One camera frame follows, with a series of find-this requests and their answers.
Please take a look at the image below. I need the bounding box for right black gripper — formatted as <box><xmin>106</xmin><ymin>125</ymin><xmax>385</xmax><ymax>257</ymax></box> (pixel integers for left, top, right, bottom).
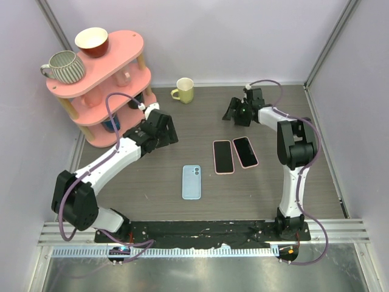
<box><xmin>222</xmin><ymin>98</ymin><xmax>252</xmax><ymax>128</ymax></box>

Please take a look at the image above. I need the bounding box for pink phone case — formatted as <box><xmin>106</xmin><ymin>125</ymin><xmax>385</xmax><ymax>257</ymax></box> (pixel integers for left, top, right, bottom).
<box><xmin>232</xmin><ymin>136</ymin><xmax>260</xmax><ymax>170</ymax></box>
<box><xmin>212</xmin><ymin>139</ymin><xmax>236</xmax><ymax>175</ymax></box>

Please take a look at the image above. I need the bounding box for light blue phone case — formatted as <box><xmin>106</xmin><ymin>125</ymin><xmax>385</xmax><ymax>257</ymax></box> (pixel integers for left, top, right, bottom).
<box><xmin>182</xmin><ymin>165</ymin><xmax>201</xmax><ymax>200</ymax></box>

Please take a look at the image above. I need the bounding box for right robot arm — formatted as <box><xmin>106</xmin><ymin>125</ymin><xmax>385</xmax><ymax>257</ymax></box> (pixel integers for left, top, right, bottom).
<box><xmin>222</xmin><ymin>88</ymin><xmax>320</xmax><ymax>240</ymax></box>

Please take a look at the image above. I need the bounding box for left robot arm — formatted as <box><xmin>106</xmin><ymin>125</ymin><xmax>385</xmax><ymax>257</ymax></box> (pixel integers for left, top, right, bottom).
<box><xmin>51</xmin><ymin>109</ymin><xmax>178</xmax><ymax>243</ymax></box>

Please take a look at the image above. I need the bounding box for dark green mug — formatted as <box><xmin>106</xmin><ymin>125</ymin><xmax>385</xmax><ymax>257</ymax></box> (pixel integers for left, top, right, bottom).
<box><xmin>128</xmin><ymin>92</ymin><xmax>145</xmax><ymax>110</ymax></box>

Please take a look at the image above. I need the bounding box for yellow mug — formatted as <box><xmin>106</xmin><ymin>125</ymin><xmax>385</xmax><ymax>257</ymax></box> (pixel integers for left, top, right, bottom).
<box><xmin>171</xmin><ymin>77</ymin><xmax>194</xmax><ymax>104</ymax></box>

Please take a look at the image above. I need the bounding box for blue mug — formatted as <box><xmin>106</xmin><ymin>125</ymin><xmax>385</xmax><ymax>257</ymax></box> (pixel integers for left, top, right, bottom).
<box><xmin>102</xmin><ymin>113</ymin><xmax>121</xmax><ymax>133</ymax></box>

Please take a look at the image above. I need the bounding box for pink mug upper shelf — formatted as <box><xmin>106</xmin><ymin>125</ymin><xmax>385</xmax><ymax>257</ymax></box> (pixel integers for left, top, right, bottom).
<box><xmin>112</xmin><ymin>69</ymin><xmax>131</xmax><ymax>87</ymax></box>

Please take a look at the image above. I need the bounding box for pink mug shelf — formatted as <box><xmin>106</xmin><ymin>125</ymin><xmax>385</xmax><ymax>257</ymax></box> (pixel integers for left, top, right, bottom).
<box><xmin>81</xmin><ymin>86</ymin><xmax>102</xmax><ymax>108</ymax></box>
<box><xmin>112</xmin><ymin>69</ymin><xmax>131</xmax><ymax>87</ymax></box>

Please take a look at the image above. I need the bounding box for pink three-tier shelf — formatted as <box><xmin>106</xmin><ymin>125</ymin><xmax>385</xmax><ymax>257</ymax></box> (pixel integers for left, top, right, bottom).
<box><xmin>46</xmin><ymin>30</ymin><xmax>156</xmax><ymax>148</ymax></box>

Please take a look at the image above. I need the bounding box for pink mug middle shelf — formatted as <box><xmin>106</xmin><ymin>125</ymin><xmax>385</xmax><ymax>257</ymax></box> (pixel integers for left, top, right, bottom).
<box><xmin>81</xmin><ymin>86</ymin><xmax>102</xmax><ymax>108</ymax></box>

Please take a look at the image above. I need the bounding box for red bowl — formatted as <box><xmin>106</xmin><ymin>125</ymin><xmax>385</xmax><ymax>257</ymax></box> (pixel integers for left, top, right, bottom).
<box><xmin>74</xmin><ymin>27</ymin><xmax>109</xmax><ymax>58</ymax></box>

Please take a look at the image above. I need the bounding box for grey striped mug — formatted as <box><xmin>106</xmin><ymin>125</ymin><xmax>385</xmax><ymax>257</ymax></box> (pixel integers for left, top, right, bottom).
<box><xmin>40</xmin><ymin>50</ymin><xmax>86</xmax><ymax>85</ymax></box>

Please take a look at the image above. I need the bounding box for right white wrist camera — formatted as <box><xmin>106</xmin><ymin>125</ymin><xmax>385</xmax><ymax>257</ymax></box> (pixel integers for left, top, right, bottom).
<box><xmin>243</xmin><ymin>83</ymin><xmax>252</xmax><ymax>102</ymax></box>

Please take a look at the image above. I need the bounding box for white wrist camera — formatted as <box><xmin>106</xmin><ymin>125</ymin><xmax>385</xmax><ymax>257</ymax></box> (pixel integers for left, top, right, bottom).
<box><xmin>138</xmin><ymin>102</ymin><xmax>160</xmax><ymax>120</ymax></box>
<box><xmin>243</xmin><ymin>83</ymin><xmax>252</xmax><ymax>102</ymax></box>

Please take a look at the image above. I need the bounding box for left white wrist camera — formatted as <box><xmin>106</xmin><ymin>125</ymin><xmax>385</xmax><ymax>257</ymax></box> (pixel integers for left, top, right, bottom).
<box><xmin>138</xmin><ymin>102</ymin><xmax>160</xmax><ymax>120</ymax></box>

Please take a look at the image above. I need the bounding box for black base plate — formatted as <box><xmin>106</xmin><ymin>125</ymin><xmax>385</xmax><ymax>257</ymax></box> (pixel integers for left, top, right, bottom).
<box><xmin>113</xmin><ymin>220</ymin><xmax>311</xmax><ymax>249</ymax></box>

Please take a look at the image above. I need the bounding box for white cable duct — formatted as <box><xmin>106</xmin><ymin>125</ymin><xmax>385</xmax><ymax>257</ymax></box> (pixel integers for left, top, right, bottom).
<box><xmin>51</xmin><ymin>245</ymin><xmax>279</xmax><ymax>260</ymax></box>

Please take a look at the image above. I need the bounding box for aluminium rail frame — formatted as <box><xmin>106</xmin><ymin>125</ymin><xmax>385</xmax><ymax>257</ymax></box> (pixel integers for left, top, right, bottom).
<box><xmin>37</xmin><ymin>219</ymin><xmax>370</xmax><ymax>246</ymax></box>

